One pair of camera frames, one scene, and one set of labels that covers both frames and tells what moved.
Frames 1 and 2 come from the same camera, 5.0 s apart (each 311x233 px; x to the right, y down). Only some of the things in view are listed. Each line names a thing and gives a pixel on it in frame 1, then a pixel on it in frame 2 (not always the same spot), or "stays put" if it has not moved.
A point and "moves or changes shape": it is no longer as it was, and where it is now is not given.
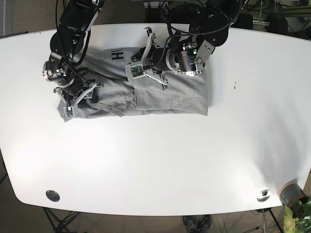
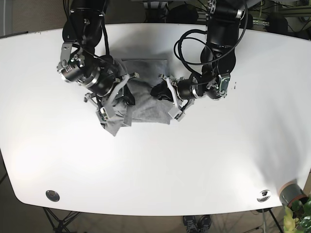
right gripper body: (156, 61) to (183, 91)
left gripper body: (72, 91) to (104, 76)
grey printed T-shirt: (117, 95) moves or changes shape
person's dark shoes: (201, 224) stays put
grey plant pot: (292, 191) stays put
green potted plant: (297, 217) stays put
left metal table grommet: (52, 195) stays put
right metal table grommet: (264, 196) stays put
